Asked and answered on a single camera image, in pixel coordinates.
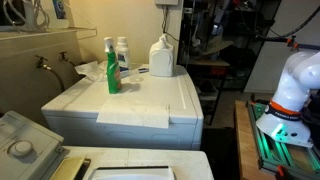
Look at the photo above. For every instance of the dark storage shelf rack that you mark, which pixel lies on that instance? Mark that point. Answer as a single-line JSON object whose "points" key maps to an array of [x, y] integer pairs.
{"points": [[220, 41]]}

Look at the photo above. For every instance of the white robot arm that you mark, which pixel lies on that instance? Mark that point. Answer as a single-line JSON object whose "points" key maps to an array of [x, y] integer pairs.
{"points": [[281, 119]]}

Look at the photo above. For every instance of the large white detergent jug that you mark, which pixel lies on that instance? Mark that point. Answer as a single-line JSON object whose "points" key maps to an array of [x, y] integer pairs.
{"points": [[161, 58]]}

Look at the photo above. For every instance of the white paper sheet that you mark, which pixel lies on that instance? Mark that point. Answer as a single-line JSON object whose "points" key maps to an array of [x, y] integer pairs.
{"points": [[134, 113]]}

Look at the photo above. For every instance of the wall shelf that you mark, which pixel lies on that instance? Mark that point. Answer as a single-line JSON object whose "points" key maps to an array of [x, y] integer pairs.
{"points": [[15, 34]]}

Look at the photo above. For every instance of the crumpled white cloth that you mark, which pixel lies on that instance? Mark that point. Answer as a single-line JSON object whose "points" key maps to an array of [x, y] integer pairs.
{"points": [[94, 71]]}

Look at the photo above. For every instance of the blue white packet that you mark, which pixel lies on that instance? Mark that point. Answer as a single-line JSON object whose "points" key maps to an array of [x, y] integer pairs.
{"points": [[143, 70]]}

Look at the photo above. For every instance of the wooden table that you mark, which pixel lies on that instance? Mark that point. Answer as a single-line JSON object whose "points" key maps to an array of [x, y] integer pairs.
{"points": [[247, 151]]}

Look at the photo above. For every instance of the white dryer machine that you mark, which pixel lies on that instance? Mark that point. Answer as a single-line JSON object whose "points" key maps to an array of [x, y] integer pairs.
{"points": [[73, 114]]}

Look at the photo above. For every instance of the green spray bottle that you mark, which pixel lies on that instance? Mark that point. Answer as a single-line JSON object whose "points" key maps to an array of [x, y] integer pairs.
{"points": [[113, 71]]}

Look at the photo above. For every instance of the right wall faucet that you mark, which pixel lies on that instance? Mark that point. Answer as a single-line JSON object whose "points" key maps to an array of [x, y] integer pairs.
{"points": [[63, 56]]}

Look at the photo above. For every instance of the wall faucet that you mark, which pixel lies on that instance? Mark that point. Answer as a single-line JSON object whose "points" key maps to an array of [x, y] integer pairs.
{"points": [[41, 63], [63, 56]]}

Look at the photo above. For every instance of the white wall outlet box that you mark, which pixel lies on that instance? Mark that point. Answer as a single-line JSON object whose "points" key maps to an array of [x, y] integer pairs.
{"points": [[166, 2]]}

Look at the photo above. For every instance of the left wall faucet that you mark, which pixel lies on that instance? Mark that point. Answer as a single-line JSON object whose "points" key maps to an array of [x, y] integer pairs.
{"points": [[41, 63]]}

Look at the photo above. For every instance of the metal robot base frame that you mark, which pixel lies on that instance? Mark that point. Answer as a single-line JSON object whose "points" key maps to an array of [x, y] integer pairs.
{"points": [[301, 163]]}

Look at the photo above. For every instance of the white washing machine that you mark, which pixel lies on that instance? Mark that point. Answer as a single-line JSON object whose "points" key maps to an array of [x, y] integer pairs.
{"points": [[29, 151]]}

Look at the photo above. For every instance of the white bottle blue label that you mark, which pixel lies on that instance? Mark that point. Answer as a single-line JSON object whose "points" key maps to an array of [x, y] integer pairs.
{"points": [[123, 56]]}

